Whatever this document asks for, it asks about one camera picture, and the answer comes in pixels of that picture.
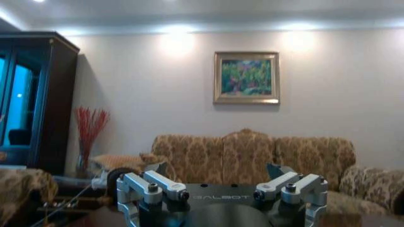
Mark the dark wood glass cabinet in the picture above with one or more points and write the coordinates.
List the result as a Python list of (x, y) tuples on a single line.
[(47, 106)]

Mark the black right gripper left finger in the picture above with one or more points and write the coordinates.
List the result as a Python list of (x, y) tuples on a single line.
[(151, 184)]

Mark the gold framed landscape painting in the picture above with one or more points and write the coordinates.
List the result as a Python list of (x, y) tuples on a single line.
[(245, 77)]

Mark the clear glass vase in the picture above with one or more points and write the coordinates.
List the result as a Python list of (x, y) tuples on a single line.
[(83, 158)]

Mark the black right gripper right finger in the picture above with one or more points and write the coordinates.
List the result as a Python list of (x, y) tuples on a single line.
[(293, 185)]

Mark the red decorative reeds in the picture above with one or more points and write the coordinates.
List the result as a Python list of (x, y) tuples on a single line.
[(91, 125)]

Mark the patterned gold fabric sofa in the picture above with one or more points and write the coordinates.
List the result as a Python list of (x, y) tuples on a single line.
[(245, 156)]

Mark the patterned gold fabric armchair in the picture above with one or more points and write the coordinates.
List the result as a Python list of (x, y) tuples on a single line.
[(372, 184), (21, 194)]

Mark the dark wooden side table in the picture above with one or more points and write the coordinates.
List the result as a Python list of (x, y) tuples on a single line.
[(75, 180)]

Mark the dark round object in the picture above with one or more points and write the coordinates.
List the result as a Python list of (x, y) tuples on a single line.
[(115, 179)]

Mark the orange patterned cushion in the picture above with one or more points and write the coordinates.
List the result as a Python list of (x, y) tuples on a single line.
[(120, 160)]

